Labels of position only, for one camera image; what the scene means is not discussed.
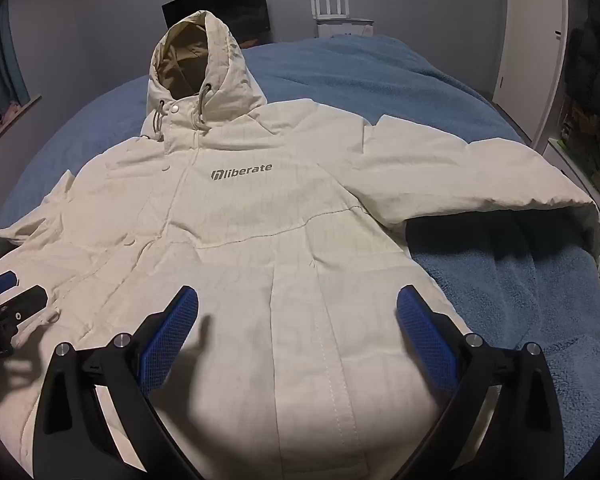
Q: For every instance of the white router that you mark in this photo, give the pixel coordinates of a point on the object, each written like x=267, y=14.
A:
x=342, y=27

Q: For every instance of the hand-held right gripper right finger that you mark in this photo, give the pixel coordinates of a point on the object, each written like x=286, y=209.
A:
x=422, y=325

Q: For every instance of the dark hanging clothes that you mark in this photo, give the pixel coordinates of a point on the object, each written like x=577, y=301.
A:
x=597, y=65

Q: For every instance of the teal curtain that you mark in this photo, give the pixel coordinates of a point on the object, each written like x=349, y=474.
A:
x=7, y=50

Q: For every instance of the blue fleece blanket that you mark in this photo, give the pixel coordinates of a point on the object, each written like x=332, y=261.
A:
x=505, y=285

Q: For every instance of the cream hooded jacket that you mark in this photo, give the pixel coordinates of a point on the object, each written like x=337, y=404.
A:
x=280, y=210

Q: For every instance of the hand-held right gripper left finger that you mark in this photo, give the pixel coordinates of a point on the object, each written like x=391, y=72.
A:
x=172, y=325

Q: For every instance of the black monitor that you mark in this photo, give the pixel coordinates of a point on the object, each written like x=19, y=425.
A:
x=230, y=5

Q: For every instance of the white cabinet door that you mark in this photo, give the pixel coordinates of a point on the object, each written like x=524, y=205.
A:
x=530, y=35

